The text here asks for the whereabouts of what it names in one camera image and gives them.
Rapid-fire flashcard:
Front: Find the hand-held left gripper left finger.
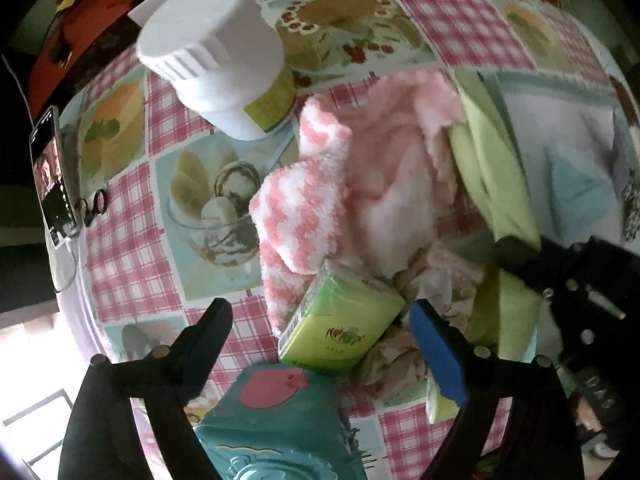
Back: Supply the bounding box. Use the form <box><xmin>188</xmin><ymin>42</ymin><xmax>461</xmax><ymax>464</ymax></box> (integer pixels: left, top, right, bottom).
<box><xmin>57</xmin><ymin>298</ymin><xmax>235</xmax><ymax>480</ymax></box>

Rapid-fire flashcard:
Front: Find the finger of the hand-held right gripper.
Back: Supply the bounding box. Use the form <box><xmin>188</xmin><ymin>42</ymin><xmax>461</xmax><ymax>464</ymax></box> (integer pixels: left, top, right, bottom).
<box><xmin>495</xmin><ymin>234</ymin><xmax>556</xmax><ymax>301</ymax></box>

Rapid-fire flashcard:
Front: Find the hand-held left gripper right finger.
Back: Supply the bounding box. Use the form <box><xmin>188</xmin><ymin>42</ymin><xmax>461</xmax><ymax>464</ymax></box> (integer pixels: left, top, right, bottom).
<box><xmin>409</xmin><ymin>298</ymin><xmax>586</xmax><ymax>480</ymax></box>

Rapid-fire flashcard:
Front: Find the blue face mask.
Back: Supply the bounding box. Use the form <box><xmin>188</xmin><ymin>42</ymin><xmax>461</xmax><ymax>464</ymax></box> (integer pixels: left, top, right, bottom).
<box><xmin>547</xmin><ymin>147</ymin><xmax>608</xmax><ymax>216</ymax></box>

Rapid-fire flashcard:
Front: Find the light green cloth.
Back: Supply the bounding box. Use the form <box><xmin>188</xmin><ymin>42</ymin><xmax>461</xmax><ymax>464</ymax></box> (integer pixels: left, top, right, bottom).
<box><xmin>447</xmin><ymin>67</ymin><xmax>548</xmax><ymax>348</ymax></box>

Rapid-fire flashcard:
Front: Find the green tissue packet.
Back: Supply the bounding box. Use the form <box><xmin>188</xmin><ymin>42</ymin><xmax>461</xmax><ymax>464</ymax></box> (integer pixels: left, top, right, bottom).
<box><xmin>277</xmin><ymin>260</ymin><xmax>406</xmax><ymax>373</ymax></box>

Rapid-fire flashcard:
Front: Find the leopard print scrunchie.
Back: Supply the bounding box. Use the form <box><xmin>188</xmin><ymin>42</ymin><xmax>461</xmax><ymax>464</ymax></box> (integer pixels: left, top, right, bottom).
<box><xmin>620</xmin><ymin>180</ymin><xmax>640</xmax><ymax>241</ymax></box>

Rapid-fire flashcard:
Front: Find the white tray with teal rim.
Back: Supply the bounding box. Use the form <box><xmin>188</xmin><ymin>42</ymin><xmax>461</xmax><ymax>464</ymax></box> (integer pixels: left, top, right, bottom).
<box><xmin>487</xmin><ymin>70</ymin><xmax>640</xmax><ymax>361</ymax></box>

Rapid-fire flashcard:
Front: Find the pink white fuzzy cloth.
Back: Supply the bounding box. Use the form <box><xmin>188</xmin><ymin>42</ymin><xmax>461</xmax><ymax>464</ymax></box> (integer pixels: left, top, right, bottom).
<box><xmin>248</xmin><ymin>71</ymin><xmax>468</xmax><ymax>346</ymax></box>

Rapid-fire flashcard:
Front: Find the crumpled beige patterned cloth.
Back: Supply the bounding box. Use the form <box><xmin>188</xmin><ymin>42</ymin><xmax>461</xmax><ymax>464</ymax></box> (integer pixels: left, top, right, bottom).
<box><xmin>357</xmin><ymin>245</ymin><xmax>488</xmax><ymax>401</ymax></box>

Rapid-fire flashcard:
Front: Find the pink checked printed tablecloth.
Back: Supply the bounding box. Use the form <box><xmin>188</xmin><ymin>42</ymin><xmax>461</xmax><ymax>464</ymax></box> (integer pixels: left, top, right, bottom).
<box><xmin>55</xmin><ymin>0</ymin><xmax>640</xmax><ymax>480</ymax></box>

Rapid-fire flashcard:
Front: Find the teal plastic lidded box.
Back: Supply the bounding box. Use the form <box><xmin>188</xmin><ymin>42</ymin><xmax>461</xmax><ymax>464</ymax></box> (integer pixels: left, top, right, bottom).
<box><xmin>194</xmin><ymin>366</ymin><xmax>368</xmax><ymax>480</ymax></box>

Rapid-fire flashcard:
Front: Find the lilac floral cloth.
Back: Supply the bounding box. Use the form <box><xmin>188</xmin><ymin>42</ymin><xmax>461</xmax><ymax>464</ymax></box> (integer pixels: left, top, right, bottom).
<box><xmin>54</xmin><ymin>240</ymin><xmax>131</xmax><ymax>366</ymax></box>

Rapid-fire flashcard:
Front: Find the black cabinet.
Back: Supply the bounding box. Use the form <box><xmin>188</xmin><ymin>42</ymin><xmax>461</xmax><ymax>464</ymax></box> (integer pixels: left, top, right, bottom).
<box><xmin>0</xmin><ymin>50</ymin><xmax>58</xmax><ymax>316</ymax></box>

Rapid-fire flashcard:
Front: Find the black smartphone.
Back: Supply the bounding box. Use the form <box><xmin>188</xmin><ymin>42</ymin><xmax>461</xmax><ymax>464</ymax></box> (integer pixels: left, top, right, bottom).
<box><xmin>29</xmin><ymin>106</ymin><xmax>81</xmax><ymax>248</ymax></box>

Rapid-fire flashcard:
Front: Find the white plastic bottle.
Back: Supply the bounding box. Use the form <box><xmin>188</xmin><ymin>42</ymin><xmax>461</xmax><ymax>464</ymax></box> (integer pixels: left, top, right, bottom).
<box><xmin>136</xmin><ymin>0</ymin><xmax>297</xmax><ymax>141</ymax></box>

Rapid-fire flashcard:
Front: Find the white charging cable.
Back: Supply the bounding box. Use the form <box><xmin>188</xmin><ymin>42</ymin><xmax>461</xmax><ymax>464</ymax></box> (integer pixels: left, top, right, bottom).
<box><xmin>2</xmin><ymin>54</ymin><xmax>83</xmax><ymax>295</ymax></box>

